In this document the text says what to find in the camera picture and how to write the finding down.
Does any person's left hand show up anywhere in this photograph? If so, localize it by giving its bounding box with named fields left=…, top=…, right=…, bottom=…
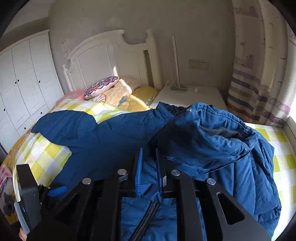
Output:
left=18, top=228, right=27, bottom=241

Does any yellow checked bed sheet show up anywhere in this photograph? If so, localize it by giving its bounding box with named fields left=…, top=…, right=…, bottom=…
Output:
left=1, top=99, right=295, bottom=240

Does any pink pillow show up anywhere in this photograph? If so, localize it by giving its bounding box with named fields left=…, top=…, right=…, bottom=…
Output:
left=53, top=89, right=85, bottom=108

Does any yellow pillow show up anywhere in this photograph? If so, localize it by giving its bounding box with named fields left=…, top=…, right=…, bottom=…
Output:
left=119, top=86, right=159, bottom=112

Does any white nightstand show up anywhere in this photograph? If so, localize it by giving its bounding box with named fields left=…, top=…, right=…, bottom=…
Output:
left=149, top=85, right=227, bottom=110

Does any orange cartoon blanket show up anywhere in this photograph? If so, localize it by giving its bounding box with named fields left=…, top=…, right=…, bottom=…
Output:
left=91, top=79, right=140, bottom=106

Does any patterned red blue pillow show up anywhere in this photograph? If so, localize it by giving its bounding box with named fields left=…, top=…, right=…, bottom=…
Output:
left=84, top=76, right=119, bottom=100

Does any white wardrobe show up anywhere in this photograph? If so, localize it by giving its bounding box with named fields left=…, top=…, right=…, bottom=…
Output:
left=1, top=30, right=64, bottom=153

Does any striped cartoon curtain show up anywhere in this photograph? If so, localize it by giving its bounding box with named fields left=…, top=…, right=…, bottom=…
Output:
left=227, top=1, right=295, bottom=127

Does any white wooden headboard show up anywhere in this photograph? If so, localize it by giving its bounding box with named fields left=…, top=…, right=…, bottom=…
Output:
left=63, top=29, right=163, bottom=91

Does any white desk lamp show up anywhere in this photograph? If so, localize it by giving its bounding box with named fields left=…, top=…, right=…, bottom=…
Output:
left=170, top=35, right=188, bottom=92

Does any blue puffer jacket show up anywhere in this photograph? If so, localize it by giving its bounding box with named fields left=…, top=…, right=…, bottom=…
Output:
left=32, top=103, right=281, bottom=240

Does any wall socket panel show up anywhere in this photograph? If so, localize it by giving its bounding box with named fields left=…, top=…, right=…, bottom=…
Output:
left=189, top=59, right=209, bottom=70

